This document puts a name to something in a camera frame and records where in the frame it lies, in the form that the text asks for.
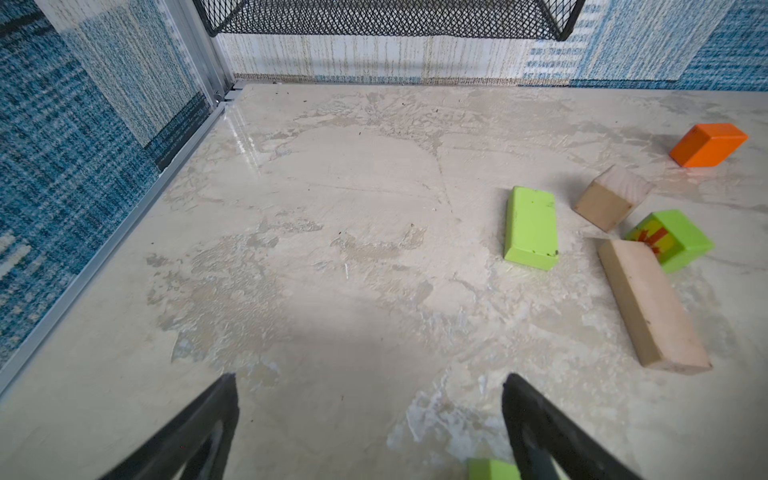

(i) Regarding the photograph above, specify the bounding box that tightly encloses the green letter cube block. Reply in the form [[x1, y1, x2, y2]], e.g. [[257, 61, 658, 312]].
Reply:
[[623, 210, 715, 274]]

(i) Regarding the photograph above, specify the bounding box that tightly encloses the small natural wood block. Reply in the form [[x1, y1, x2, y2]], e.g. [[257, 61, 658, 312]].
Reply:
[[572, 165, 654, 232]]

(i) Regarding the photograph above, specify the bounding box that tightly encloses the black wire mesh shelf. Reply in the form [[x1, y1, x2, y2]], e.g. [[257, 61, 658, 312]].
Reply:
[[192, 0, 585, 41]]

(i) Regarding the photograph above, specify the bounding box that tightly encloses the light wood long block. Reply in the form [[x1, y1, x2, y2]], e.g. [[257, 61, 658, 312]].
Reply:
[[597, 240, 712, 375]]

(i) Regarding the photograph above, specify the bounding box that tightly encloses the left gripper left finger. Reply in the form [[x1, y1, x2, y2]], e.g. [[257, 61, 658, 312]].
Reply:
[[103, 373, 240, 479]]

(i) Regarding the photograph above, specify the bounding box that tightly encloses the orange cube block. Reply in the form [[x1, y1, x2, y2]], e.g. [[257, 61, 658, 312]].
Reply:
[[669, 123, 748, 168]]

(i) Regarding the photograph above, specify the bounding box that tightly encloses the lime green long block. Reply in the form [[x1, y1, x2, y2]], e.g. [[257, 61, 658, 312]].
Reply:
[[503, 186, 559, 271]]

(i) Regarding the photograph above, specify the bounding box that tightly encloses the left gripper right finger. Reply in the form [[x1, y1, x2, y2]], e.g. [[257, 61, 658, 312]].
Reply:
[[501, 373, 638, 479]]

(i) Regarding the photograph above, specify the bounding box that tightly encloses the lime green small cube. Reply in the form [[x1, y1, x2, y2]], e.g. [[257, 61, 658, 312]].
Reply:
[[467, 458, 521, 480]]

